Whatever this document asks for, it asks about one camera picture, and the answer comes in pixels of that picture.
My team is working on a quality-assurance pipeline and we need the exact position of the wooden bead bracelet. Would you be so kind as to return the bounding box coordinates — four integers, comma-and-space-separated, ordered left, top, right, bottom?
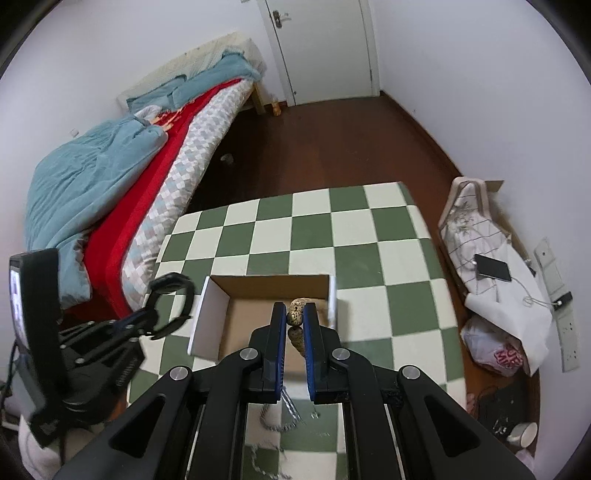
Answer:
286, 297, 330, 358

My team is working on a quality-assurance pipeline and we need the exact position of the thick silver chain bracelet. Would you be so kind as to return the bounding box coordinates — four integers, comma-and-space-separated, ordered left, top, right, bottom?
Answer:
258, 386, 304, 433

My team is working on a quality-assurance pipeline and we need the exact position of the open cardboard box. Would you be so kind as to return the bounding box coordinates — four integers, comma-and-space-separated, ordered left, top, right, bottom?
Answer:
186, 274, 340, 384

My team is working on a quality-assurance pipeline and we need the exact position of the green white checkered tablecloth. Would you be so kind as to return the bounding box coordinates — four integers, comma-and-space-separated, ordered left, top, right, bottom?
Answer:
127, 182, 466, 479

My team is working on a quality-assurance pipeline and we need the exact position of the phone on left gripper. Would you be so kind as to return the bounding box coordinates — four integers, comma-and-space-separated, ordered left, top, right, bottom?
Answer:
9, 248, 63, 418

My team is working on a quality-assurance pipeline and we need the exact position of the red bed sheet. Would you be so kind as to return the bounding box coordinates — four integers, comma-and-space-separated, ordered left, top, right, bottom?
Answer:
66, 78, 238, 320

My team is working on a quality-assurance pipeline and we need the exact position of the red white plastic bag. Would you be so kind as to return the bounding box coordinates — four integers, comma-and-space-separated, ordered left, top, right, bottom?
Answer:
460, 315, 526, 377

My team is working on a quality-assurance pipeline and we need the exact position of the black smartphone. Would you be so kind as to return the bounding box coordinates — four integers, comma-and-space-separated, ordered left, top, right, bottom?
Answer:
474, 254, 512, 282

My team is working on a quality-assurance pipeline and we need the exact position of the white grid pattern cloth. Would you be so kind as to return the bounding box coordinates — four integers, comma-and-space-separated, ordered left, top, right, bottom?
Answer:
438, 177, 555, 377

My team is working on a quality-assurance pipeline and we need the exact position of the teal blue blanket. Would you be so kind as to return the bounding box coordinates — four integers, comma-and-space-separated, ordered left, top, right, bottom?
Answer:
24, 53, 263, 310

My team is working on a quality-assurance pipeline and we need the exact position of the grey white checkered mattress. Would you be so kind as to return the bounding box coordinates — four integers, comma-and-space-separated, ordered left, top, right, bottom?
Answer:
120, 79, 254, 311

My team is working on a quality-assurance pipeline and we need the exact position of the white cup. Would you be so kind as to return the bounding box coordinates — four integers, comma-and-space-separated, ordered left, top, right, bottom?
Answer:
506, 422, 538, 449

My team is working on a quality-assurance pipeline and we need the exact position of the white power strip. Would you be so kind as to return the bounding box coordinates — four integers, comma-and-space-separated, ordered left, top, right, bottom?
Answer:
534, 238, 580, 372

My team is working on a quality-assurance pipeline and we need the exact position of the white headboard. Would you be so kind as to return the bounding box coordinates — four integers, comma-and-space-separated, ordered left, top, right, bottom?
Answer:
117, 31, 266, 110

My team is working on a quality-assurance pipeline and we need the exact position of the white door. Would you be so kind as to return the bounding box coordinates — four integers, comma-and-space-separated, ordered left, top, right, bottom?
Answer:
257, 0, 380, 106

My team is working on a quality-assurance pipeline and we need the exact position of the thin silver chain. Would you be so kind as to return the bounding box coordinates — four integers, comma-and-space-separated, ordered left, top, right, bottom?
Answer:
248, 444, 293, 480

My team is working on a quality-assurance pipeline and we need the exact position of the white charging cable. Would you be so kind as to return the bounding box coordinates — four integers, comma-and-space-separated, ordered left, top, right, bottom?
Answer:
469, 260, 562, 310

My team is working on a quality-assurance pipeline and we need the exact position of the metal door handle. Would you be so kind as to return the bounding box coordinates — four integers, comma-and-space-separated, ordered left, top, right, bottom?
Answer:
271, 10, 290, 29

